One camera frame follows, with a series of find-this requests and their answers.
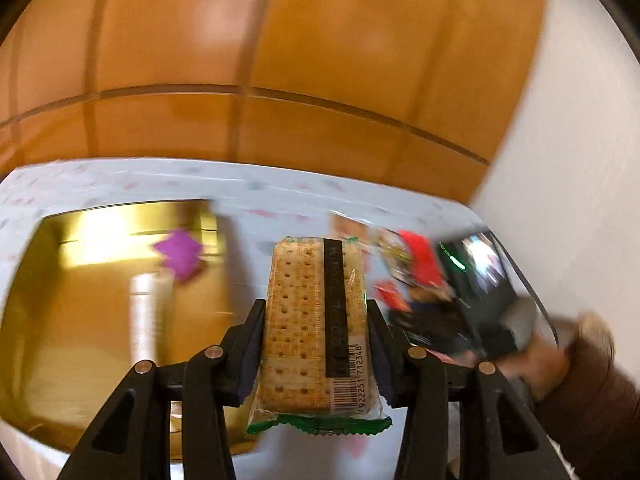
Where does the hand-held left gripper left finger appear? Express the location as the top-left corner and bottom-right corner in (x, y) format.
(57, 299), (267, 480)

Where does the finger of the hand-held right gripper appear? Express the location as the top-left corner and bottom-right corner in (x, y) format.
(390, 300), (481, 361)

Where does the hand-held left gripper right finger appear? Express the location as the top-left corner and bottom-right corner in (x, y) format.
(366, 298), (571, 480)

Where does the cracker packet with green edge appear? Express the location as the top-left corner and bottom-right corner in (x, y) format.
(246, 235), (393, 437)

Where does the gold and black snack packet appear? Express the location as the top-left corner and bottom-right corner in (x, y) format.
(375, 230), (415, 282)

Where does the purple snack packet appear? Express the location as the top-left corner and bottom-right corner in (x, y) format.
(152, 229), (206, 285)

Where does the gold-lined tin box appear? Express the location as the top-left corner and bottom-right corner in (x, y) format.
(0, 199), (271, 463)

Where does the person's right forearm brown sleeve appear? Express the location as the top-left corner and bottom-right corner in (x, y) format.
(532, 339), (640, 480)

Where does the person's right hand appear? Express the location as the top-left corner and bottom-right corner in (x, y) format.
(500, 311), (617, 402)

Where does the small red snack packet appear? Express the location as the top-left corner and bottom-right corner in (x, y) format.
(375, 280), (412, 312)

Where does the orange-brown snack packet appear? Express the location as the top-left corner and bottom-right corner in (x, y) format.
(329, 211), (372, 252)

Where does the printed tablecloth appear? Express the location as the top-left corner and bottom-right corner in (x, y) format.
(0, 159), (501, 480)

